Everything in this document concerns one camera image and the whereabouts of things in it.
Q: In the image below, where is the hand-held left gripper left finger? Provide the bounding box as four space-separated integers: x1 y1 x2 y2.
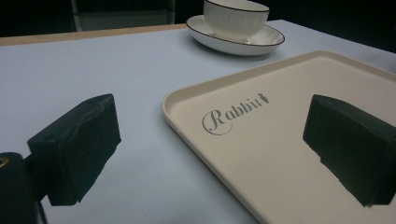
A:
25 93 122 207

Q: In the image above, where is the white ribbed cup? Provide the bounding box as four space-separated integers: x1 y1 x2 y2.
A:
203 0 271 41

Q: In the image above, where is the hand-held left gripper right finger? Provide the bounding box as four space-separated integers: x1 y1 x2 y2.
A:
302 93 396 208

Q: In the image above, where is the beige plastic tray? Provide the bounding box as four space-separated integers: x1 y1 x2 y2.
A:
161 49 396 224

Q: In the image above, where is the white ribbed saucer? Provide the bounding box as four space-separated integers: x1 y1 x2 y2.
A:
185 14 286 57

